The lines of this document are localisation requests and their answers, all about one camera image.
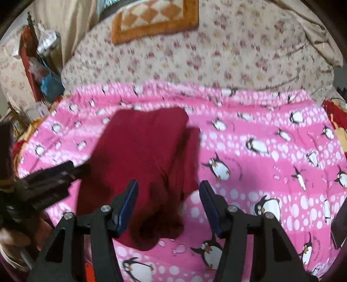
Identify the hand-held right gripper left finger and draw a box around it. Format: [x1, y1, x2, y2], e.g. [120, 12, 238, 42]
[26, 179, 139, 282]

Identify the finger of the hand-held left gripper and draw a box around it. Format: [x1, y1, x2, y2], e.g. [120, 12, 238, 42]
[20, 160, 91, 190]

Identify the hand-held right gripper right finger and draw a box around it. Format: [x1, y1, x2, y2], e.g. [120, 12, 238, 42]
[199, 180, 313, 282]

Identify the dark red garment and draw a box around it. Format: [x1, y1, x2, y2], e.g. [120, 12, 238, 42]
[76, 106, 202, 251]

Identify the pink penguin print blanket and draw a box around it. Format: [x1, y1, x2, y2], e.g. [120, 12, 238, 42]
[16, 81, 347, 282]

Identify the blue plastic bag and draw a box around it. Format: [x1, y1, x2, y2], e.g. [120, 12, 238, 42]
[40, 71, 66, 103]

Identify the red wooden shelf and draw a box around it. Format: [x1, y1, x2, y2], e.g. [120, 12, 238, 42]
[18, 25, 50, 103]

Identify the dark object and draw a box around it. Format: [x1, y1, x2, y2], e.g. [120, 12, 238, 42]
[330, 200, 347, 250]

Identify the clear plastic wrapped bundle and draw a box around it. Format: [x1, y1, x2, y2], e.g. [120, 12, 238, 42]
[36, 23, 62, 55]

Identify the beige curtain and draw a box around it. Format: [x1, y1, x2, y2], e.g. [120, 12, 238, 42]
[27, 0, 101, 71]

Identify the red yellow printed cloth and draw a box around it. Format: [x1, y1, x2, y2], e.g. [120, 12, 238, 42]
[322, 99, 347, 154]

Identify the floral bed quilt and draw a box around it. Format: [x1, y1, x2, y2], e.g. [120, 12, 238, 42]
[61, 0, 337, 104]

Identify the orange checkered cushion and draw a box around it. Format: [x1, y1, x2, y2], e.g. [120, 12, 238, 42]
[111, 0, 200, 45]

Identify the beige cloth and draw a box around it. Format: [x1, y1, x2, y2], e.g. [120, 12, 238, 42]
[271, 0, 344, 69]

